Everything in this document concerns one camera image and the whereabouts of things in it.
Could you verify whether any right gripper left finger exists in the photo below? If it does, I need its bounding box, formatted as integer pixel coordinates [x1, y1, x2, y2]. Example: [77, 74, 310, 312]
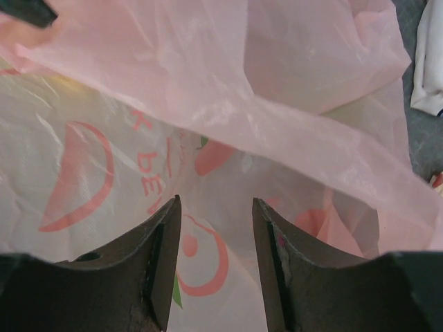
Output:
[1, 196, 181, 331]

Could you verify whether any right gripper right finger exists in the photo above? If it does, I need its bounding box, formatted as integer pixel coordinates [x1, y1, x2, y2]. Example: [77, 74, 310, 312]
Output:
[252, 199, 442, 331]

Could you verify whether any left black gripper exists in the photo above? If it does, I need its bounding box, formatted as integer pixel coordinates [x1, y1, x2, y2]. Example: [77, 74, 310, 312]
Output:
[1, 0, 58, 28]

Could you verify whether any pink plastic bag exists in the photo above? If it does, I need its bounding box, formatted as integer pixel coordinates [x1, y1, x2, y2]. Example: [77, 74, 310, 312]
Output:
[1, 1, 442, 331]

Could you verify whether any orange floral folded cloth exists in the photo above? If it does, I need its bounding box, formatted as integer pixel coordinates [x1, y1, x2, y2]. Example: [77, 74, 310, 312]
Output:
[429, 172, 443, 196]

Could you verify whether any cartoon print folded cloth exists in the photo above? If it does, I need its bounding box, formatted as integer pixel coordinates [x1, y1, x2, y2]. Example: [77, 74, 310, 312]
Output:
[410, 0, 442, 118]

